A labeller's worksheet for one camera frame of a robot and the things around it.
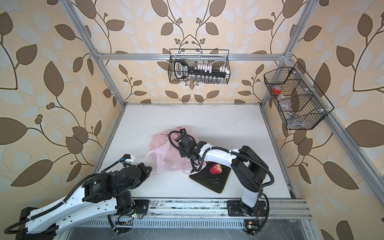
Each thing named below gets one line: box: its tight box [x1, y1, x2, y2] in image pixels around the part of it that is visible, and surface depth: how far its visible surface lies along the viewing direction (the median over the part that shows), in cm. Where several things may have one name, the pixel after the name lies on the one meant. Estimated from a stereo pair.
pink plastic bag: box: [144, 131, 195, 175], surface depth 79 cm
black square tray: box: [189, 162, 231, 194], surface depth 84 cm
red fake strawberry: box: [209, 163, 223, 175], surface depth 84 cm
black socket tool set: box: [174, 59, 230, 83], surface depth 86 cm
